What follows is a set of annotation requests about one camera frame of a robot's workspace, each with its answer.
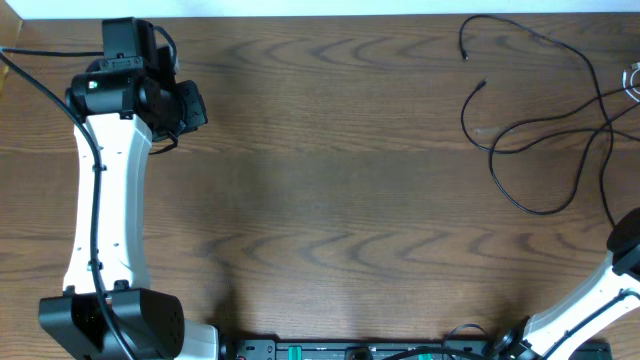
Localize black usb cable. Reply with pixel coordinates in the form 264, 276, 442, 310
459, 78, 640, 217
458, 13, 619, 229

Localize white usb cable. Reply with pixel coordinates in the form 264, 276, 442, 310
622, 60, 640, 104

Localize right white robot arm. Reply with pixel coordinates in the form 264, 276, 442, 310
489, 209, 639, 360

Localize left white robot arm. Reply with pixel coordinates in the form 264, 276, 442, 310
38, 18, 220, 359

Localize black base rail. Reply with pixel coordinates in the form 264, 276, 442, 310
219, 332, 614, 360

